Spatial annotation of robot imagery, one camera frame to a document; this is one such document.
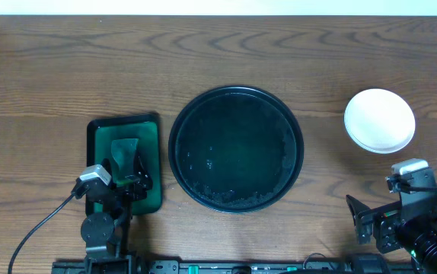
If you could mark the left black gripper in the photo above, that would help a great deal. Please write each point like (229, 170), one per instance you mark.
(129, 186)

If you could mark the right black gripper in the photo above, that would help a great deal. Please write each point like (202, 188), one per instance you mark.
(390, 219)

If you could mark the green scouring sponge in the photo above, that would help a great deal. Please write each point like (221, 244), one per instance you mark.
(124, 152)

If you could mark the white plate with green smear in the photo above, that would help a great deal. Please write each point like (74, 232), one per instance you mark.
(379, 121)

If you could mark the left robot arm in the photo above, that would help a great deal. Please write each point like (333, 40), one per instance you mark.
(106, 232)

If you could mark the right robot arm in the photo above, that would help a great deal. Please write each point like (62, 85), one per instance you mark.
(409, 223)

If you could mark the black rectangular water tray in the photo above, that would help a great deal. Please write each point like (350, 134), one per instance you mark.
(145, 128)

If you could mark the black round tray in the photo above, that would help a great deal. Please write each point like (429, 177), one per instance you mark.
(236, 149)

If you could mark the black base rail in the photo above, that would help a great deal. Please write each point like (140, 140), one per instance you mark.
(367, 263)

